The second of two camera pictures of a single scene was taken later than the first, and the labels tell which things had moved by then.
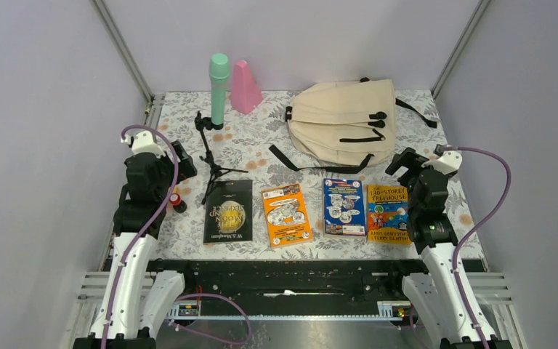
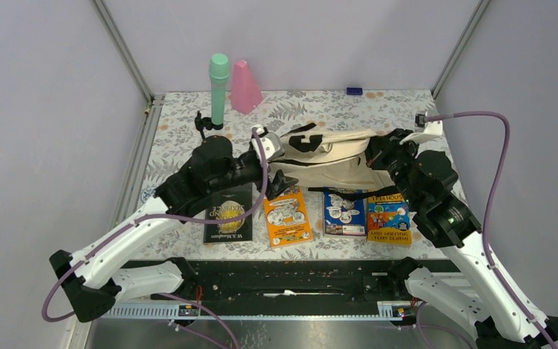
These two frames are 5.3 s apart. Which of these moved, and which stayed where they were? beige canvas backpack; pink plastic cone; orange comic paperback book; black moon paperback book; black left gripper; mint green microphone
Moved: beige canvas backpack; black left gripper
Stayed: mint green microphone; black moon paperback book; orange comic paperback book; pink plastic cone
